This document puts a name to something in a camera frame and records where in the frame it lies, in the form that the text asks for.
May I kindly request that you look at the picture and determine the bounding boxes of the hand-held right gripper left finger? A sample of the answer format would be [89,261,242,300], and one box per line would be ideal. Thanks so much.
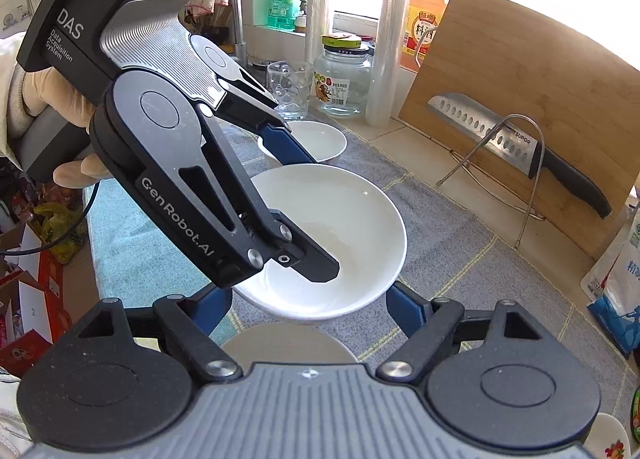
[75,285,246,383]

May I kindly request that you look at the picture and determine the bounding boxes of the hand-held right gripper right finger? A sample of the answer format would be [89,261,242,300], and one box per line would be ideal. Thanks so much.
[375,281,544,383]

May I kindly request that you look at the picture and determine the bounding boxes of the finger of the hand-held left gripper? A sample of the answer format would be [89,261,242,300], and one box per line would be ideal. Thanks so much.
[214,65,319,168]
[97,109,342,290]

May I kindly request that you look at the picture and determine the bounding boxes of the white floral bowl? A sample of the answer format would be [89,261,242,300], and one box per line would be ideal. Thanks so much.
[257,120,348,170]
[220,321,361,365]
[231,164,407,324]

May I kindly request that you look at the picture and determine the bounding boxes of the white fruit-print plate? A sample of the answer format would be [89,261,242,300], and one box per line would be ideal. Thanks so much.
[582,411,632,459]

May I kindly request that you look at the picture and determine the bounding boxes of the person's left forearm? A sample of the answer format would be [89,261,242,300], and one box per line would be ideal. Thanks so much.
[0,31,32,170]

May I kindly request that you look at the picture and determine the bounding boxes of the person's left hand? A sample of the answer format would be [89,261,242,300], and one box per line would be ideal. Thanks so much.
[22,66,114,188]

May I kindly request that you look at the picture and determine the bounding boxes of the clear drinking glass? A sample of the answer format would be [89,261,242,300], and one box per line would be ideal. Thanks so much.
[266,60,315,120]

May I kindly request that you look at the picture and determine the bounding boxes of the grey and blue checked mat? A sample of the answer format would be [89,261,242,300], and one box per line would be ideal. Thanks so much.
[85,111,640,445]

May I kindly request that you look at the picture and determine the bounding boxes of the glass jar with green lid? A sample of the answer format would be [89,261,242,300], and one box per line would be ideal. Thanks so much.
[312,32,375,117]

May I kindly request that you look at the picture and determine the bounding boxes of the metal faucet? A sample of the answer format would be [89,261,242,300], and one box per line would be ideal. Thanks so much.
[220,0,249,64]

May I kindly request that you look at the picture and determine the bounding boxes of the short clear plastic roll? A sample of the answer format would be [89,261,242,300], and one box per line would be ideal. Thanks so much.
[305,0,335,64]

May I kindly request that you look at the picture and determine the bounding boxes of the tall clear plastic roll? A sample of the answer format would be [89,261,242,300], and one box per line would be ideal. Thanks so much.
[365,0,408,128]

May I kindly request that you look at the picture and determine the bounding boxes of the yellow plastic bag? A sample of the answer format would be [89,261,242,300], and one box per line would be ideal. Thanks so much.
[32,201,87,265]

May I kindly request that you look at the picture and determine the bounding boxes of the red cardboard box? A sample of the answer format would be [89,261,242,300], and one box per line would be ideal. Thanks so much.
[0,224,67,380]

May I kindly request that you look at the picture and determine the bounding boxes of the orange cooking wine jug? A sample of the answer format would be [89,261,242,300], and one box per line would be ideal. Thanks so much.
[400,0,458,74]

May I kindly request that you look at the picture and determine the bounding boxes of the white and blue salt bag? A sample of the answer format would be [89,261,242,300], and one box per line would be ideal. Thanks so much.
[580,209,640,360]

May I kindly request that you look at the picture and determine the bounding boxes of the white garment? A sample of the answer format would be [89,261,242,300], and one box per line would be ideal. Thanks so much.
[0,374,32,459]

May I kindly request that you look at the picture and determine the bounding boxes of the bamboo cutting board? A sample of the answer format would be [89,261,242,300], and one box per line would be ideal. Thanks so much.
[398,0,640,260]

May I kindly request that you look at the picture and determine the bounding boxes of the black cable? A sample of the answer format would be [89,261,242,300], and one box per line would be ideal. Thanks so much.
[0,179,101,256]

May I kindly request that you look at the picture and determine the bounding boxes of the black-handled kitchen knife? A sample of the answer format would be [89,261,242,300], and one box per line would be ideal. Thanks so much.
[426,93,613,218]

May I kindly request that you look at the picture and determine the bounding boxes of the metal wire rack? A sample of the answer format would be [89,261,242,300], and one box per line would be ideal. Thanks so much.
[435,114,546,250]

